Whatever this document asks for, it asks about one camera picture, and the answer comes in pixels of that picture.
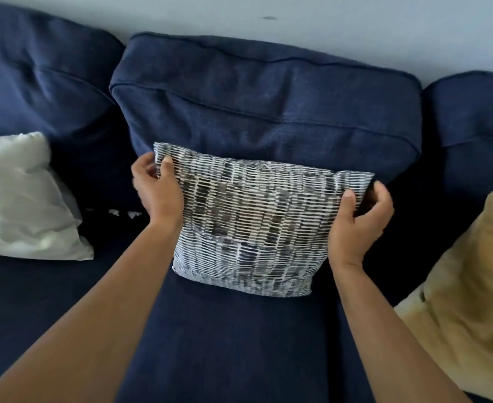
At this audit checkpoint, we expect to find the person's right hand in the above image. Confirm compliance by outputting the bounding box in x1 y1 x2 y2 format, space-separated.
327 181 395 270

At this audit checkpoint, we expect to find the person's left hand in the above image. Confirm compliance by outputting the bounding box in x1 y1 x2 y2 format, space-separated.
131 153 185 229

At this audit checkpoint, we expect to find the black and white patterned pillow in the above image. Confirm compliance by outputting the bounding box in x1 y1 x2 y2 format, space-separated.
152 142 375 298

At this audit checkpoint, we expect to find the person's left forearm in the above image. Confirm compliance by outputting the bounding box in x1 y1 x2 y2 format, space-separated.
0 221 182 403

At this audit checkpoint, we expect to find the person's right forearm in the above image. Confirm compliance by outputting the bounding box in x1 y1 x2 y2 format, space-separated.
331 262 474 403

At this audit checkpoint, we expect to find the navy blue back cushion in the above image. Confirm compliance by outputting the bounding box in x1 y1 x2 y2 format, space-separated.
419 70 493 231
110 32 423 193
0 0 126 172

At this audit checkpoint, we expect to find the yellow pillow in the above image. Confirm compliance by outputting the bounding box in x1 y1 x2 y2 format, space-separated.
393 191 493 403

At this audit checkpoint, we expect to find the navy blue sofa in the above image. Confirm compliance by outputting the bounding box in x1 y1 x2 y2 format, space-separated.
0 0 493 403

